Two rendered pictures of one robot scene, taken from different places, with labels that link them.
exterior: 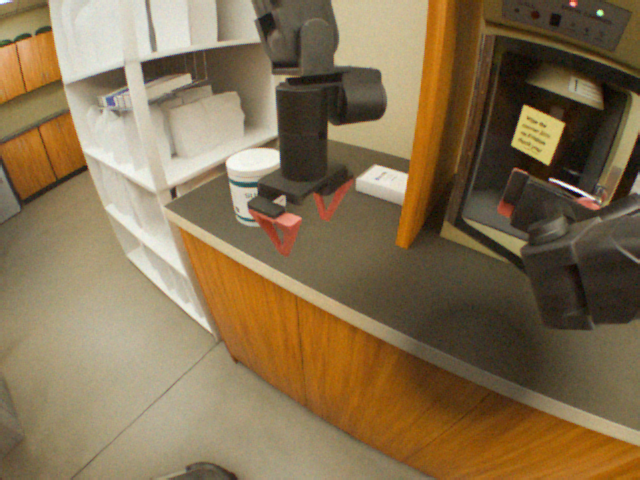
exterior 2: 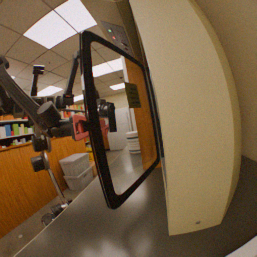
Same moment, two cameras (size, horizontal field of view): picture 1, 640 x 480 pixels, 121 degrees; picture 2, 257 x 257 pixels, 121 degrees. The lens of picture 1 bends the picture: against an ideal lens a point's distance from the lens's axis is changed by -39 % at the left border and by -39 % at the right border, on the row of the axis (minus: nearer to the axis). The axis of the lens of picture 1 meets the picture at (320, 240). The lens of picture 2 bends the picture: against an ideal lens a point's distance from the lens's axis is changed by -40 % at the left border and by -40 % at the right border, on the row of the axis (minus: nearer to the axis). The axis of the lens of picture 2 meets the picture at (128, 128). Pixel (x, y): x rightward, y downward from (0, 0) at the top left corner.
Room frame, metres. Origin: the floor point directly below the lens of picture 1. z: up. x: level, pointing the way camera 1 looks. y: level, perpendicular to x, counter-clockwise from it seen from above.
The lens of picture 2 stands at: (0.24, -0.67, 1.17)
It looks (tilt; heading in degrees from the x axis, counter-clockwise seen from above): 3 degrees down; 68
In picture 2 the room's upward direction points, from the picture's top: 10 degrees counter-clockwise
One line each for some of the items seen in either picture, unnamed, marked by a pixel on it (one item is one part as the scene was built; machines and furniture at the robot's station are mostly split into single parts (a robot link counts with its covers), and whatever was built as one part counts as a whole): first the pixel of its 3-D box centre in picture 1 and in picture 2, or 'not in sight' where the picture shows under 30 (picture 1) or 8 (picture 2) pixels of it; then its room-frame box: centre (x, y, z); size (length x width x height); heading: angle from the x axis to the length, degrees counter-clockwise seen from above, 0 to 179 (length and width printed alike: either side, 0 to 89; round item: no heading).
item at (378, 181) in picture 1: (390, 184); not in sight; (0.73, -0.20, 0.96); 0.16 x 0.12 x 0.04; 56
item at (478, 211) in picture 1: (541, 169); (131, 113); (0.38, -0.37, 1.19); 0.30 x 0.01 x 0.40; 35
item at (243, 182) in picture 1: (257, 186); not in sight; (0.62, 0.15, 1.02); 0.13 x 0.13 x 0.15
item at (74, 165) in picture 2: not in sight; (76, 163); (-0.02, 1.90, 0.49); 0.60 x 0.42 x 0.33; 56
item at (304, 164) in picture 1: (303, 157); not in sight; (0.33, 0.02, 1.21); 0.10 x 0.07 x 0.07; 146
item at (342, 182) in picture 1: (320, 196); not in sight; (0.35, 0.00, 1.14); 0.07 x 0.07 x 0.09; 56
